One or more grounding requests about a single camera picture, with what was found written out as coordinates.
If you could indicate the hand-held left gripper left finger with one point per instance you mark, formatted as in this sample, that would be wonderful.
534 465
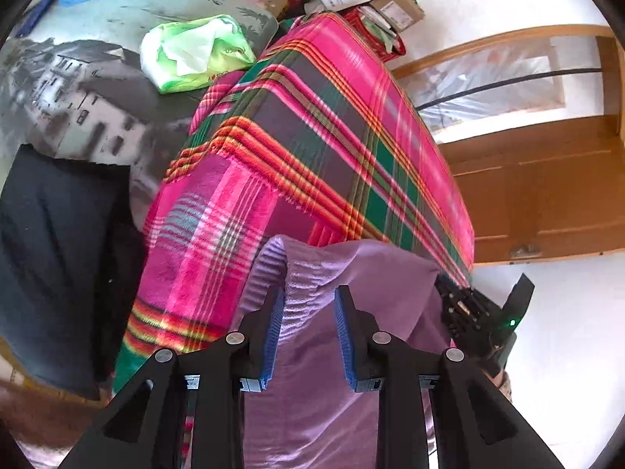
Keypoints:
276 337

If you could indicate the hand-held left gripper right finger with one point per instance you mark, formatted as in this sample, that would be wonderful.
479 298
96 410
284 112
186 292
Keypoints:
344 337

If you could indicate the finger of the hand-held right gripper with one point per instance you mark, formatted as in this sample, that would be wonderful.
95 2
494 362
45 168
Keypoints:
461 325
468 298

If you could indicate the purple pants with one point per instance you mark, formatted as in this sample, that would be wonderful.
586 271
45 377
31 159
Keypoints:
312 400

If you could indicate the wooden door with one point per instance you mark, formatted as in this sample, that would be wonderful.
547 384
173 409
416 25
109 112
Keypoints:
547 190

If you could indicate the pink plaid blanket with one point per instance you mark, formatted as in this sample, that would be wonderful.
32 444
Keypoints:
317 132

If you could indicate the printed plastic door curtain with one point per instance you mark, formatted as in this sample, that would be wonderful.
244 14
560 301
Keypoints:
488 88

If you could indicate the dark cloth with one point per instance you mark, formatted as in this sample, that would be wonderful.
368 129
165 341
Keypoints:
58 254

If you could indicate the person's brown fleece clothing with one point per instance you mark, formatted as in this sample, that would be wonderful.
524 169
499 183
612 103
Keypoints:
44 425

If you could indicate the red patterned box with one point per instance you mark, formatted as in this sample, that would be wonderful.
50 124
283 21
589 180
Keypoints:
378 34

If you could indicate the green tissue pack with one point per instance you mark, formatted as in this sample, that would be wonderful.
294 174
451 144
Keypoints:
195 53

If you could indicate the cardboard box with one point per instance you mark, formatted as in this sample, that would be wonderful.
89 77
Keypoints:
398 7

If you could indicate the grey printed table mat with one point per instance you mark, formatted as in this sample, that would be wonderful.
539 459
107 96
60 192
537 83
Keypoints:
88 97

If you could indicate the wooden door frame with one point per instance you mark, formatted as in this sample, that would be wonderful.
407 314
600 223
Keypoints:
488 46

